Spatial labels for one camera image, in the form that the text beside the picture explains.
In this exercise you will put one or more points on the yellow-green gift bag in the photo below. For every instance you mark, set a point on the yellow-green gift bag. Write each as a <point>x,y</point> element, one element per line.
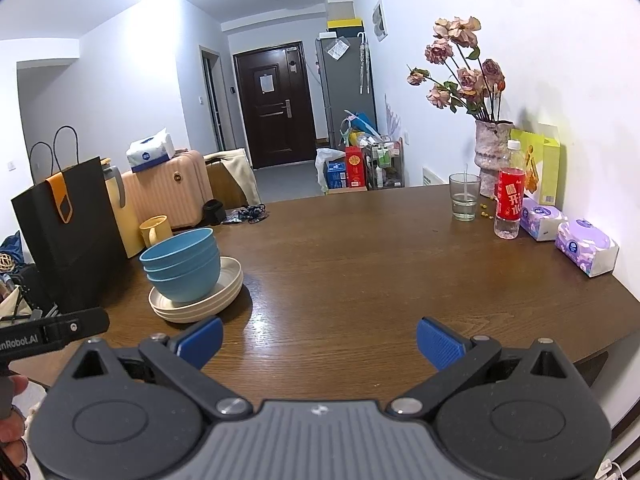
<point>542,170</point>

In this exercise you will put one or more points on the white straw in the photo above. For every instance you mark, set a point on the white straw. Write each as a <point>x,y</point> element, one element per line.
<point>467,185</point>

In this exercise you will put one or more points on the blue box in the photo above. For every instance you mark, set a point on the blue box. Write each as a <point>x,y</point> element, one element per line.
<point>336,175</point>

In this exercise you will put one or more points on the person's left hand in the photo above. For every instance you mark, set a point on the person's left hand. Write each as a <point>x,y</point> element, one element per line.
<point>12,435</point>

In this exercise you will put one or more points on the purple feather wall decoration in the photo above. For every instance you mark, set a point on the purple feather wall decoration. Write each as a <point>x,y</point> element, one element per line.
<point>392,115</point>

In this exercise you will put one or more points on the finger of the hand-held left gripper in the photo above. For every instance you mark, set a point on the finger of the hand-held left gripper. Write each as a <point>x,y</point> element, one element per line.
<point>80,325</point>

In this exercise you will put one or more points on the red label water bottle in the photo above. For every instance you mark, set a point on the red label water bottle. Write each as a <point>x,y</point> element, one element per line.
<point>510,200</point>

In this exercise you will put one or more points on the black cylinder cup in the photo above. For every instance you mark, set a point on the black cylinder cup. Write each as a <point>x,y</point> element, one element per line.
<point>214,212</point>

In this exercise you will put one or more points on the wall picture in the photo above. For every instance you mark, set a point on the wall picture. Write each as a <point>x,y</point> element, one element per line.
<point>380,20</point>

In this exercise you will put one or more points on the grey refrigerator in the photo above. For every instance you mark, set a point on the grey refrigerator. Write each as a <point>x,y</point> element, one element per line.
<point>345,75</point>

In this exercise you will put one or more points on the white blue tissue pack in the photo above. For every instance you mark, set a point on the white blue tissue pack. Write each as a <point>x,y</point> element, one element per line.
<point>150,152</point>

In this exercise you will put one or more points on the scattered yellow kernels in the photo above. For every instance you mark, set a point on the scattered yellow kernels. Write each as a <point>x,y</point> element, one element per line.
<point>485,210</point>

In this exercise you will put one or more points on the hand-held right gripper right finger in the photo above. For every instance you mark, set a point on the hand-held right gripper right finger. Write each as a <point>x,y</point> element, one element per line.
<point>440,342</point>

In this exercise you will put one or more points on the red box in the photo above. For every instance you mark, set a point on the red box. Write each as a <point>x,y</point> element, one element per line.
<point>355,167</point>

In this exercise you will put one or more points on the yellow black box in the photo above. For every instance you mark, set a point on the yellow black box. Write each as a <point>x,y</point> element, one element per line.
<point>345,24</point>

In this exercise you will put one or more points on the drinking glass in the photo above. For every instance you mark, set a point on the drinking glass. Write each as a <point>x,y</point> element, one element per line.
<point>465,200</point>

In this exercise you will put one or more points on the mottled pink vase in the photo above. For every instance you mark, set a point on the mottled pink vase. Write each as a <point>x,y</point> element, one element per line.
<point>492,155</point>

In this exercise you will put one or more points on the pink ribbed suitcase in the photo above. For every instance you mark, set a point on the pink ribbed suitcase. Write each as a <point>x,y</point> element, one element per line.
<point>170,195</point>

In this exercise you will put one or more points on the metal storage rack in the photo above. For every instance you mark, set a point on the metal storage rack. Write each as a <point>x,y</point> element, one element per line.
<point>385,162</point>

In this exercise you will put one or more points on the yellow mug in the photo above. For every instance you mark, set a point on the yellow mug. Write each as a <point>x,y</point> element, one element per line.
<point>157,232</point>

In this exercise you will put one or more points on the dark brown door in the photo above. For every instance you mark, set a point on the dark brown door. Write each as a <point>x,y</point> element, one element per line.
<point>275,105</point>

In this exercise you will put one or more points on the white plastic bag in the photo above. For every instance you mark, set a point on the white plastic bag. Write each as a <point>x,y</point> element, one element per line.
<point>322,160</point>

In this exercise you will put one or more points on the black paper bag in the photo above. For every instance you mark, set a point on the black paper bag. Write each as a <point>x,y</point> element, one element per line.
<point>75,240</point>

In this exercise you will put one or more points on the purple tissue pack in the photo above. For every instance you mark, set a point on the purple tissue pack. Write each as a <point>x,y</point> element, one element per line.
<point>542,217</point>
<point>585,247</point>

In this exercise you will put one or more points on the brown chair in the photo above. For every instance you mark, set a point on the brown chair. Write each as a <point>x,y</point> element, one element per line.
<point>225,185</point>

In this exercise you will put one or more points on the clear plastic card sleeve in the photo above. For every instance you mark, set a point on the clear plastic card sleeve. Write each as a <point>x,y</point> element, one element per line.
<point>231,218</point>

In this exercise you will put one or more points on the blue fabric bag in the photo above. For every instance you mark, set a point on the blue fabric bag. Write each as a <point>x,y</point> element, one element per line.
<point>362,122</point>

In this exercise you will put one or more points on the hanging white umbrellas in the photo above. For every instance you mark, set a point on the hanging white umbrellas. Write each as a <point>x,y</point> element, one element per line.
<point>364,62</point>

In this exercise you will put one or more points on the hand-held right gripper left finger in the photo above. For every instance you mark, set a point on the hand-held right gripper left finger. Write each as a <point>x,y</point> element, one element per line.
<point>202,342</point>

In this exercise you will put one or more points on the cardboard box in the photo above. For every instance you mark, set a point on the cardboard box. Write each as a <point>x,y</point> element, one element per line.
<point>347,190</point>

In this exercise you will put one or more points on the dried pink roses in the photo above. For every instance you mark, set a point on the dried pink roses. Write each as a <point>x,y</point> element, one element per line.
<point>460,70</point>

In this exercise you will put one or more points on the chair with beige cloth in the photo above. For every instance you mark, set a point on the chair with beige cloth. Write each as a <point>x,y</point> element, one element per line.
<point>245,175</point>

